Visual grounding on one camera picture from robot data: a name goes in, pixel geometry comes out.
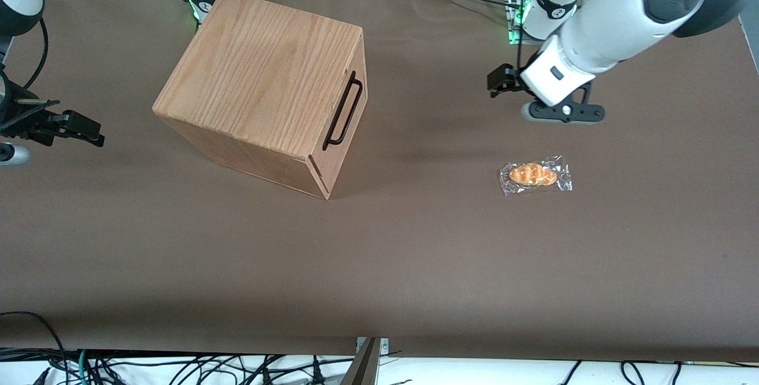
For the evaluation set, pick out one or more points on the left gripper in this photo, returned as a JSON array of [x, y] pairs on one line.
[[503, 79]]

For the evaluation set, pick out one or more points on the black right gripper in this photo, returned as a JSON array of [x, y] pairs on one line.
[[37, 123]]

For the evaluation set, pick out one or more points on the wooden drawer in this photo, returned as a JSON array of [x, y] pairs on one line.
[[341, 115]]

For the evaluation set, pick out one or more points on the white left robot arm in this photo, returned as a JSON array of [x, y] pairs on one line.
[[622, 17]]

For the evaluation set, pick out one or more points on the wooden drawer cabinet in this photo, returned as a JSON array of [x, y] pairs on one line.
[[255, 76]]

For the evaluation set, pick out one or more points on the bread roll in clear wrapper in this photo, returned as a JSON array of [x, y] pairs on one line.
[[532, 174]]

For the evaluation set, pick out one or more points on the brown table cover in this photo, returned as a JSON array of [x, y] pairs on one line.
[[379, 254]]

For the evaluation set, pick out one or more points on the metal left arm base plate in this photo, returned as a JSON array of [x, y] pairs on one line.
[[513, 35]]

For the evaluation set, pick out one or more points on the aluminium frame strut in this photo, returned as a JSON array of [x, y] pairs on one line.
[[364, 367]]

